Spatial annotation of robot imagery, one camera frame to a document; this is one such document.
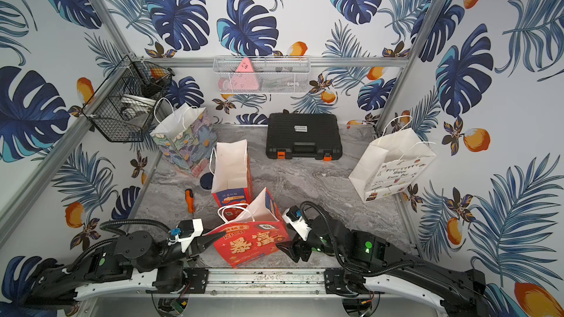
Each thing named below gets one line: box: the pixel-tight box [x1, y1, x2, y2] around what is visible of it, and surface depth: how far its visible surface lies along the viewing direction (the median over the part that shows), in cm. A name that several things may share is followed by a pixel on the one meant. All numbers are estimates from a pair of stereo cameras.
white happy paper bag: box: [348, 115, 437, 204], surface depth 86 cm
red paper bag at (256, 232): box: [207, 187, 292, 269], surface depth 64 cm
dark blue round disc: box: [199, 171, 214, 191], surface depth 100 cm
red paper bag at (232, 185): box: [209, 139, 254, 221], surface depth 74 cm
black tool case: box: [265, 110, 343, 162], surface depth 109 cm
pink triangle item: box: [218, 57, 260, 92], surface depth 92 cm
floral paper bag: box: [149, 102, 219, 178], surface depth 94 cm
